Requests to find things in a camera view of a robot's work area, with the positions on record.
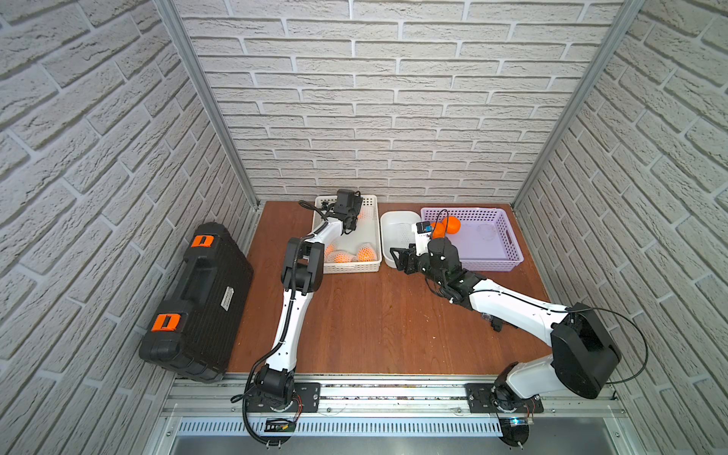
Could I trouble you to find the white perforated plastic basket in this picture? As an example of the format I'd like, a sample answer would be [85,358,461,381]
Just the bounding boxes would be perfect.
[323,195,383,274]

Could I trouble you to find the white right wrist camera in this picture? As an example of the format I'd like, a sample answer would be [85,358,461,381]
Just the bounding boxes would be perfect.
[413,221,434,256]

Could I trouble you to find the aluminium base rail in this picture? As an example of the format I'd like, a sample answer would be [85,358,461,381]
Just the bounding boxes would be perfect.
[144,373,645,454]

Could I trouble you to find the purple perforated plastic basket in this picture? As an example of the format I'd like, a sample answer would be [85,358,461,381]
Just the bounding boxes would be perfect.
[446,207,523,272]

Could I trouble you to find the black tool case orange latches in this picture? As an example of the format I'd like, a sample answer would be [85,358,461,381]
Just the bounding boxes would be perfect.
[138,222,254,383]

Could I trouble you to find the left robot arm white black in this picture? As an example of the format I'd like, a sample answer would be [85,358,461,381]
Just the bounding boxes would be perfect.
[246,190,363,410]

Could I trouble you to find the bare orange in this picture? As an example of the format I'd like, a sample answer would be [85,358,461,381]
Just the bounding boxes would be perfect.
[430,223,447,239]
[442,216,462,235]

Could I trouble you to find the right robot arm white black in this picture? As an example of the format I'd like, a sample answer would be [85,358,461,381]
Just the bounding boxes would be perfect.
[390,238,622,411]

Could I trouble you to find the white foam net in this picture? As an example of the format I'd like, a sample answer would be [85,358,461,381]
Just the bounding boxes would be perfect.
[392,223,415,248]

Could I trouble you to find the white plastic tub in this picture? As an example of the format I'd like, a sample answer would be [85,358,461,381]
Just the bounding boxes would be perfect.
[380,210,422,268]

